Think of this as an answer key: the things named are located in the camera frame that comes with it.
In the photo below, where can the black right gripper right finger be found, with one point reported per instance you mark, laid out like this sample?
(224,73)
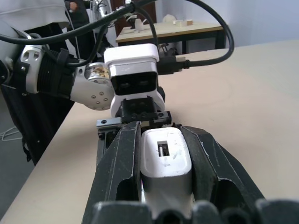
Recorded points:
(210,163)

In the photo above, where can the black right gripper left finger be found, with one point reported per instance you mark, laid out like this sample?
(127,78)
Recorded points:
(116,163)

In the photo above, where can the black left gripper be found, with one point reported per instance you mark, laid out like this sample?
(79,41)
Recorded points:
(140,115)

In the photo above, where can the white USB charger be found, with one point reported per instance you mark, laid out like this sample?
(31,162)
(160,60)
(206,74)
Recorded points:
(165,168)

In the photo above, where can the person's bare hand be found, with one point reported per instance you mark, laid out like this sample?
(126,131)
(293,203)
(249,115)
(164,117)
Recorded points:
(73,6)

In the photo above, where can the black hanging cloth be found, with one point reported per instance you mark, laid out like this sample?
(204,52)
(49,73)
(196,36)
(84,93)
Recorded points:
(35,121)

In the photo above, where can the small white figure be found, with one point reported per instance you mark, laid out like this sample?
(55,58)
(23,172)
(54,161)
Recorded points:
(140,25)

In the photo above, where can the small wooden blocks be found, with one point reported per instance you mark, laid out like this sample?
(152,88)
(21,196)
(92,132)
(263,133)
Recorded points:
(183,23)

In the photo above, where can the white crumpled lump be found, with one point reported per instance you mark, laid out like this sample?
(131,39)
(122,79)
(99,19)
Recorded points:
(170,18)

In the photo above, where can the person in white sweater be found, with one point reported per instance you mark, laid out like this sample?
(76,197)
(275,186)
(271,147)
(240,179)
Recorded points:
(28,11)

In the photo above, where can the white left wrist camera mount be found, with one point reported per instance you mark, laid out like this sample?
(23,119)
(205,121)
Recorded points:
(130,53)

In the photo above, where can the wooden table with black frame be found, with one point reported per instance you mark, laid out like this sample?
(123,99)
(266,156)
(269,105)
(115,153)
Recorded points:
(187,29)

